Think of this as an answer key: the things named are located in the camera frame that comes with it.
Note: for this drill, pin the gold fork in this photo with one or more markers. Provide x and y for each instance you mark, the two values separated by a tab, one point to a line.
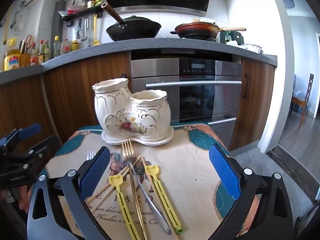
128	150

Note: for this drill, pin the hanging silver kitchen tools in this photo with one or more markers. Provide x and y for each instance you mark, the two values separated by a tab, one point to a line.
82	32

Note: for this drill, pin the red frying pan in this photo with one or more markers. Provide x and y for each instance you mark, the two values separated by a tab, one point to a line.
195	28

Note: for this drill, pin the yellow squeeze bottle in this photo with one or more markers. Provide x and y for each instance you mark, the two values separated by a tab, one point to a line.
75	45

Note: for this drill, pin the wooden chopstick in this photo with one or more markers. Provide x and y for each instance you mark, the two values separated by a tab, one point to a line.
105	187
112	186
143	161

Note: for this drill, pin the glass bottle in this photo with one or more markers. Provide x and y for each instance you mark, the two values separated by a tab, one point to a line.
227	38

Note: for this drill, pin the grey speckled kitchen countertop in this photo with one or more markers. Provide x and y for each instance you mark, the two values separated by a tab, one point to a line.
150	43

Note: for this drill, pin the green label sauce bottle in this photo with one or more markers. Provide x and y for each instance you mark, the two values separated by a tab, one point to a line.
46	52

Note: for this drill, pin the yellow slotted spatula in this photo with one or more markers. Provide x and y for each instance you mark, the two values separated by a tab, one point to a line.
96	40

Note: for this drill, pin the wooden dining chair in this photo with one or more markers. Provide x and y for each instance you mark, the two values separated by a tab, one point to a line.
303	100

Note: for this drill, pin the dark sauce bottle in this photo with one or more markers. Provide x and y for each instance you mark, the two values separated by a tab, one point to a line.
40	53

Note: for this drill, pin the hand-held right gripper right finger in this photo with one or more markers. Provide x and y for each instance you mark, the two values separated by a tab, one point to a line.
225	172

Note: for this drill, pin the black wall rack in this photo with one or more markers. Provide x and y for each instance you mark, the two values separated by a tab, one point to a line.
82	12

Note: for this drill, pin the printed table mat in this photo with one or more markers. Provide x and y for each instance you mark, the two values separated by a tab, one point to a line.
190	160

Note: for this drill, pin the white ceramic saucer tray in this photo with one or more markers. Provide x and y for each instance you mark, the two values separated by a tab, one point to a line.
160	140

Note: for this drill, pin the spice jar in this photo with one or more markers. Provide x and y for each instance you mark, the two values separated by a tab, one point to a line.
85	2

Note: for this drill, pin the silver spoon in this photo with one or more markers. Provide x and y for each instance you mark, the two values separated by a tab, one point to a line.
152	205

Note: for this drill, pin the floral ceramic utensil holder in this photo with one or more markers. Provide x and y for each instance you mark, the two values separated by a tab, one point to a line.
130	115

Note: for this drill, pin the white jug red cap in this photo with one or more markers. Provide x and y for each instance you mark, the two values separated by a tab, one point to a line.
65	48

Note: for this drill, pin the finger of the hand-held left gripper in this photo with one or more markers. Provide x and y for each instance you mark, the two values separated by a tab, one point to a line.
37	152
28	130

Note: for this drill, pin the clear oil bottle yellow cap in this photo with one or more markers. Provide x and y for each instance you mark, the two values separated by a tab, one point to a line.
56	47

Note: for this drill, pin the red label sauce bottle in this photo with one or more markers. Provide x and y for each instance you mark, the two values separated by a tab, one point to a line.
33	57

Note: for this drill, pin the red packet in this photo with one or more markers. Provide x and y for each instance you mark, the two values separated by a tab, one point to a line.
72	11

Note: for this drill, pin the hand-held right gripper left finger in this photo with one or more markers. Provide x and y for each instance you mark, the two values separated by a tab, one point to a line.
96	172

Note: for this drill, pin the stainless steel built-in oven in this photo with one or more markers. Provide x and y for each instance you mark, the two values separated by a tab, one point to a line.
155	67

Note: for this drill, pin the wooden knife block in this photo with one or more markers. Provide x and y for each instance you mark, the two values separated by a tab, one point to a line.
25	58

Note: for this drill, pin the white bowl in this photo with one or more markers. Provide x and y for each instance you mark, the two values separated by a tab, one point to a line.
250	48

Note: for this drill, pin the person's left hand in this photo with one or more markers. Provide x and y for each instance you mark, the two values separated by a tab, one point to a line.
25	200

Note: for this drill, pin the large yellow jar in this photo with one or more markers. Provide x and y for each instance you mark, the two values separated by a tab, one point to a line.
11	60

